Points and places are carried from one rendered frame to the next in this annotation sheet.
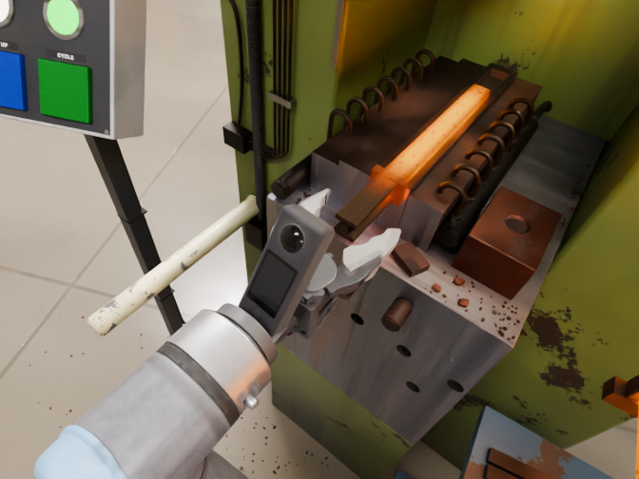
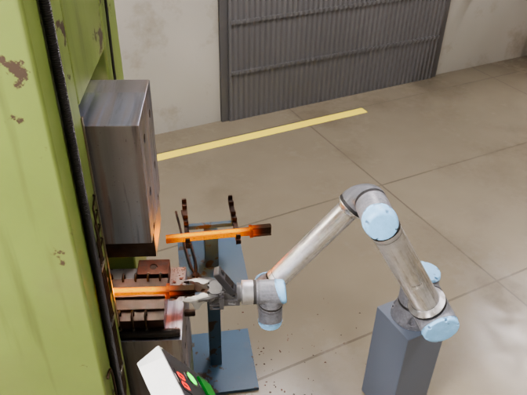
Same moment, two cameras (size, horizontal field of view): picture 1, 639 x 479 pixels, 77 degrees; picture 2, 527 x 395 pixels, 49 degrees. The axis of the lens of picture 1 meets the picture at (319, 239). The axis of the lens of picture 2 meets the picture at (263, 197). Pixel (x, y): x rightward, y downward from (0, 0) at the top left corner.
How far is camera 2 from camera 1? 2.04 m
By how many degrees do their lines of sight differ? 83
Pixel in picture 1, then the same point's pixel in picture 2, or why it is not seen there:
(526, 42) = not seen: hidden behind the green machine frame
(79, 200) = not seen: outside the picture
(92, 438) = (274, 284)
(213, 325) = (245, 284)
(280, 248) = (224, 277)
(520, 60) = not seen: hidden behind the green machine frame
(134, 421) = (268, 281)
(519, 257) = (167, 262)
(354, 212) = (190, 287)
